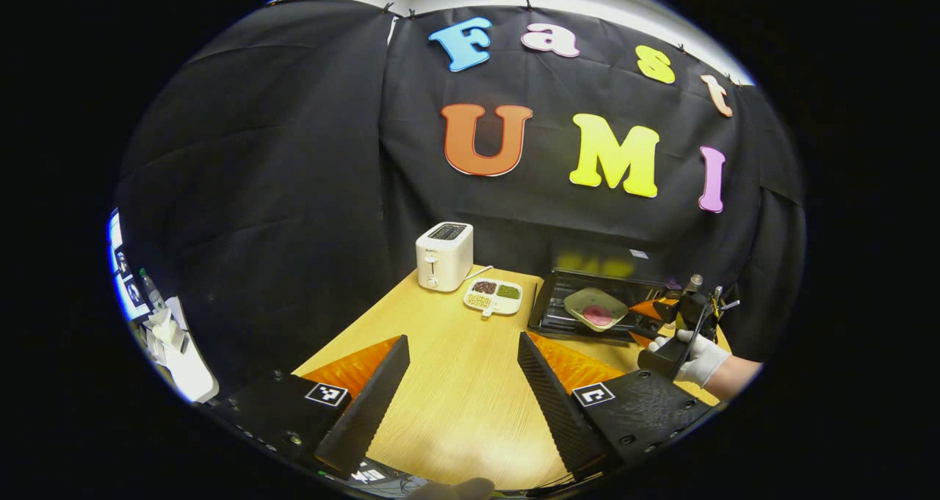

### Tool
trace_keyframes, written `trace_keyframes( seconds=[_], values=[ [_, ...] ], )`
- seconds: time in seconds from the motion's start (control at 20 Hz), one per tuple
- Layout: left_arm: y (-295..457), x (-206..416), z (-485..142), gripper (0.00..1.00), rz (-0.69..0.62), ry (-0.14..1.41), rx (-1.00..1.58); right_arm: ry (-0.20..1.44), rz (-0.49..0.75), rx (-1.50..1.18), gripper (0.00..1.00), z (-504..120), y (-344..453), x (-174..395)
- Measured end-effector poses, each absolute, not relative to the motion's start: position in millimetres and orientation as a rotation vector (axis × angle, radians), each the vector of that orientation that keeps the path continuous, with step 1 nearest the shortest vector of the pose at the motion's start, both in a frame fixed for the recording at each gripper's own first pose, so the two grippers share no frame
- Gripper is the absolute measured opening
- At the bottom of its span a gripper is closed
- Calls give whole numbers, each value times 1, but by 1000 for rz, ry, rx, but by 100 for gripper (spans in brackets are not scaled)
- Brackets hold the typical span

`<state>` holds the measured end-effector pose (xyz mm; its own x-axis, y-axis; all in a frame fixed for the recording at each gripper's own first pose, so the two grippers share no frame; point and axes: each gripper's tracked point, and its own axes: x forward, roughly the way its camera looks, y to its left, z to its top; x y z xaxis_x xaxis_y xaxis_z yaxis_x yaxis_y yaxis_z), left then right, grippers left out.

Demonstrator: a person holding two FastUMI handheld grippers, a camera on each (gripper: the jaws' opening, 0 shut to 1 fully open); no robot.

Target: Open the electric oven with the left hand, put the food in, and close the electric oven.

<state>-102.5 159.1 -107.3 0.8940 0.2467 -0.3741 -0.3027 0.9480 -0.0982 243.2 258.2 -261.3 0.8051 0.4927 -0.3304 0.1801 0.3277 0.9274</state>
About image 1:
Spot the white square plate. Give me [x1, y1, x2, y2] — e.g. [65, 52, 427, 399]
[563, 287, 630, 332]

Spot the black electric oven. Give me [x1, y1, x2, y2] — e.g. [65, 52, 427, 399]
[527, 244, 691, 343]

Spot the white side table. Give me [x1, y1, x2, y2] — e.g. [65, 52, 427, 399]
[140, 297, 220, 404]

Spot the white divided snack dish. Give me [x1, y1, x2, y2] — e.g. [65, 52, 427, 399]
[463, 278, 524, 317]

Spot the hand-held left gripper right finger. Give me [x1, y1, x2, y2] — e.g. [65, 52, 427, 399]
[518, 331, 715, 479]

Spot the computer monitor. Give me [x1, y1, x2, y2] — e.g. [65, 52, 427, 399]
[108, 209, 151, 323]

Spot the wire mesh utensil holder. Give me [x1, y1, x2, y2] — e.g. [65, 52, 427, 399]
[709, 286, 740, 319]

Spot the white toaster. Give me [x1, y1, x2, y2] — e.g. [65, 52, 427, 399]
[416, 222, 474, 292]

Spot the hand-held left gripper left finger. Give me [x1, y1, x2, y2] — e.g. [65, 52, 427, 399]
[213, 335, 411, 479]

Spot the clear plastic bottle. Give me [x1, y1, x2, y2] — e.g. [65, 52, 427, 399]
[139, 268, 167, 314]

